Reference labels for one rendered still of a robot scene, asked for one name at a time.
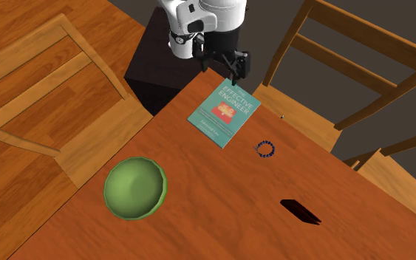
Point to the green bowl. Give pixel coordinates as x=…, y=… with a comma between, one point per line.
x=135, y=188

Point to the wooden table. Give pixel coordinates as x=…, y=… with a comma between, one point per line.
x=222, y=216

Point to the teal book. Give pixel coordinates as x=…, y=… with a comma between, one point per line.
x=224, y=113

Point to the wooden chair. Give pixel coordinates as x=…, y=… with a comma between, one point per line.
x=301, y=118
x=398, y=183
x=103, y=137

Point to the dark robot stand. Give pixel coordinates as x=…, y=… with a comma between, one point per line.
x=153, y=61

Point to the dark flat rectangular object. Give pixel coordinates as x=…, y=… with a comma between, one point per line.
x=300, y=212

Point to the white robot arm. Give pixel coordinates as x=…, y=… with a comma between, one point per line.
x=182, y=14

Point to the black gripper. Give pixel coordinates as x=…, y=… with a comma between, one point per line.
x=224, y=41

